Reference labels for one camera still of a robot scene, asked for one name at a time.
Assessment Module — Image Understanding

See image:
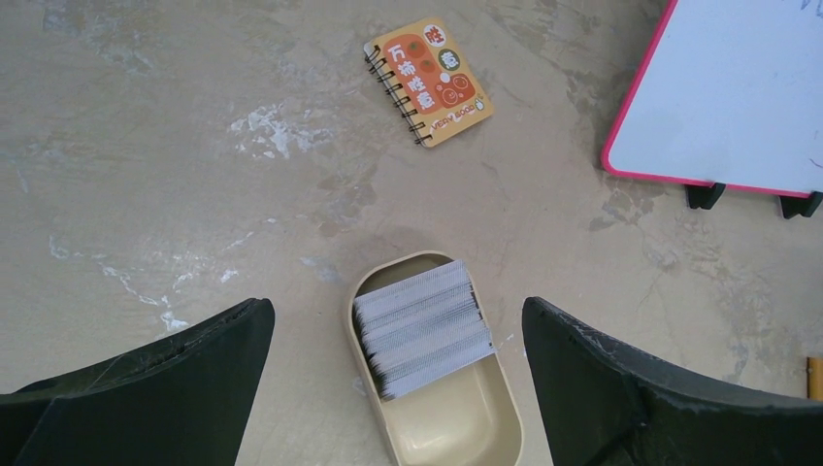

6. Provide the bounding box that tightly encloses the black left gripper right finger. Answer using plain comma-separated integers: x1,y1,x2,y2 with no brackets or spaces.
521,297,822,465

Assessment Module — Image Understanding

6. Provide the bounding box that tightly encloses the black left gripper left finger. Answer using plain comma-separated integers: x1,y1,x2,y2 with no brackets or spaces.
1,298,276,465

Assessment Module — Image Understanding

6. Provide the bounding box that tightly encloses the beige oval card tray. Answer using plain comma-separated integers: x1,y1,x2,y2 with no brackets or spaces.
344,250,523,465

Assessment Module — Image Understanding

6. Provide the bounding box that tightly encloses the pink framed whiteboard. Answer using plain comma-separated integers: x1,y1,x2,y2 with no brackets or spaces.
601,1,822,219

